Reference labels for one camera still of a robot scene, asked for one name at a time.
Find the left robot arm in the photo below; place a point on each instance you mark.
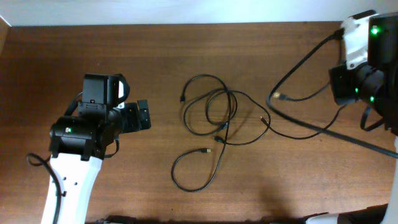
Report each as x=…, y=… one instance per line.
x=78, y=142

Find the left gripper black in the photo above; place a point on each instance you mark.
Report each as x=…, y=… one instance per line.
x=135, y=123

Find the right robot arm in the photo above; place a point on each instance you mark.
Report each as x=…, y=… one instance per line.
x=369, y=73

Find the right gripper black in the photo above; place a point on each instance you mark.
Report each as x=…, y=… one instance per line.
x=339, y=86

